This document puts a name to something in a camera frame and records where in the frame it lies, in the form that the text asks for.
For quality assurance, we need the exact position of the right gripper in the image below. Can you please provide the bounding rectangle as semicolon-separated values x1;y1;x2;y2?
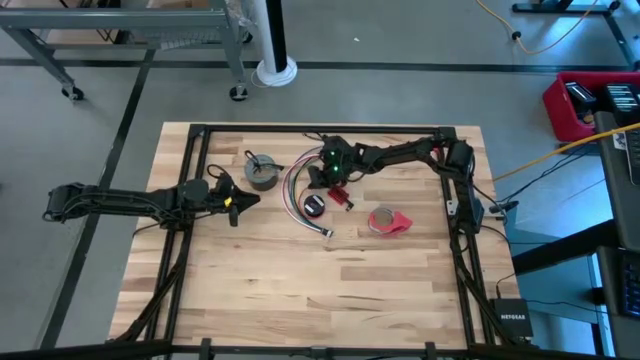
306;133;362;189

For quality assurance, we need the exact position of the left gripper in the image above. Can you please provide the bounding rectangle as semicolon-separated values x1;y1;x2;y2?
207;172;262;228

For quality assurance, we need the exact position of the black wire spool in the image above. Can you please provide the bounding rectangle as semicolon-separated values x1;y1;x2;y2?
302;194;327;218

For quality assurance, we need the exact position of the red ribbed block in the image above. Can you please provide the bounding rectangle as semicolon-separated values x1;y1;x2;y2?
327;185;350;206

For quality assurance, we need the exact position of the clear packing tape roll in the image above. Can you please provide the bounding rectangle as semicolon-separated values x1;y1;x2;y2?
368;206;397;235

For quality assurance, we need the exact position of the red tape dispenser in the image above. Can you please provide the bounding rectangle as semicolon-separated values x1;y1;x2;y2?
367;206;414;239

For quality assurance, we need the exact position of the white pole with round base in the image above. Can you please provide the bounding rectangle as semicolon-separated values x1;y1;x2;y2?
249;0;299;89

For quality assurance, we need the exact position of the black rig bar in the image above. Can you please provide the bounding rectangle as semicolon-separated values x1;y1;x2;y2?
0;339;640;360

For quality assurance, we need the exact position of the grey metal workbench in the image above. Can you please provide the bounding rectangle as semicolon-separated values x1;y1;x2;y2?
0;0;254;103

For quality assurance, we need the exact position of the red plastic bin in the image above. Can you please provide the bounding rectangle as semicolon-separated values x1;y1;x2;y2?
542;70;640;144

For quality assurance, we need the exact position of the small black device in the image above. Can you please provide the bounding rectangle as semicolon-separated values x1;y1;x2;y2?
564;81;598;115

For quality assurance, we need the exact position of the black floor stand base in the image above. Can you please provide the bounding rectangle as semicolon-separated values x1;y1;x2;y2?
511;0;640;69

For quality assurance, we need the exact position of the black desk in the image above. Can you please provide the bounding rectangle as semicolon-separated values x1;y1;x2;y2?
510;110;640;360

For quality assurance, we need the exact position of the large black device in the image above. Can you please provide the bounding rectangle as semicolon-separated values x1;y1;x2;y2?
601;82;640;127

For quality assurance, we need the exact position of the keyboard with coloured lights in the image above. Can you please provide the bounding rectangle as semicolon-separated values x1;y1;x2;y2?
621;249;640;319

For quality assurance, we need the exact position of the multicolour wire harness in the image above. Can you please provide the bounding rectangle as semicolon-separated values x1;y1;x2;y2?
280;144;335;238

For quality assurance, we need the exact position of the black network switch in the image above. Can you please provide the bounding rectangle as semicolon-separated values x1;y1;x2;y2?
488;297;535;339

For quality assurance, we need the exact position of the yellow floor cord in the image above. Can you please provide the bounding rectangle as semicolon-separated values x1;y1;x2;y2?
473;0;601;56

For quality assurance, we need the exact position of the yellow hanging cord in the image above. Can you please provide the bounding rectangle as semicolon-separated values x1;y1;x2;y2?
492;121;640;183

